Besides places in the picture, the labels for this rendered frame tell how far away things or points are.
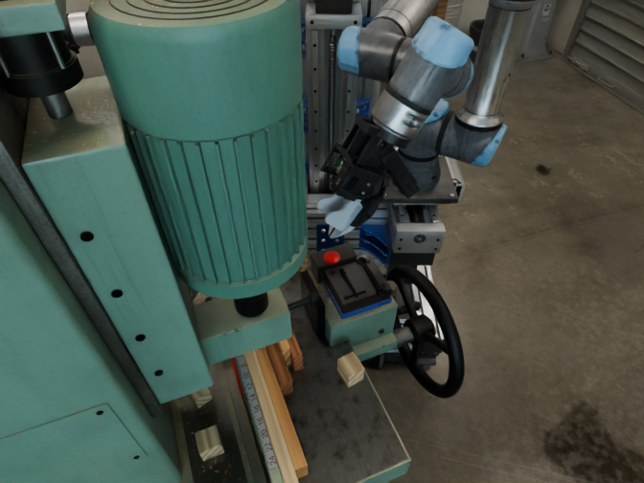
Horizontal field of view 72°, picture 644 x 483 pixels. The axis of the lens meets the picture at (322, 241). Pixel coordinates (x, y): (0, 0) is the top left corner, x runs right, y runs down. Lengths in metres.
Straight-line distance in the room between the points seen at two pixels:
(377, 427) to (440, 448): 1.00
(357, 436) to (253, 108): 0.55
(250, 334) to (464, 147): 0.75
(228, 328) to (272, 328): 0.07
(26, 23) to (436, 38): 0.45
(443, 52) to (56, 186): 0.47
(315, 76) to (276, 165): 0.81
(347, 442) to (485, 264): 1.66
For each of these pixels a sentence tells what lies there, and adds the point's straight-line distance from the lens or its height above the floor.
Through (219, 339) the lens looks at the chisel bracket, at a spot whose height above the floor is 1.06.
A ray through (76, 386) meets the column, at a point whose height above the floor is 1.17.
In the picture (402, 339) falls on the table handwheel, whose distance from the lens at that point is 0.96.
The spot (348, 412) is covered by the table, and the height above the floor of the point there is 0.90.
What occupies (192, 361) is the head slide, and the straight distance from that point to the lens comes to 0.64.
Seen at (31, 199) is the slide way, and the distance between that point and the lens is 0.43.
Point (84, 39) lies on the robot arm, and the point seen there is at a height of 1.20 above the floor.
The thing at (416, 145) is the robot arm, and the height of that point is 0.96.
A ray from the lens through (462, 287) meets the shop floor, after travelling 2.18.
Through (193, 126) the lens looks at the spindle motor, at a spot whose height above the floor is 1.43.
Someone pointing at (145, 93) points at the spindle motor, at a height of 1.46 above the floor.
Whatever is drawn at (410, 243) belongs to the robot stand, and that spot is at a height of 0.72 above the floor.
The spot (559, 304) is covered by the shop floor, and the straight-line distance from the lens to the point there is 2.29.
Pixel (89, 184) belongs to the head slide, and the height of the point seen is 1.39.
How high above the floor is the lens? 1.62
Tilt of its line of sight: 45 degrees down
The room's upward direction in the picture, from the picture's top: straight up
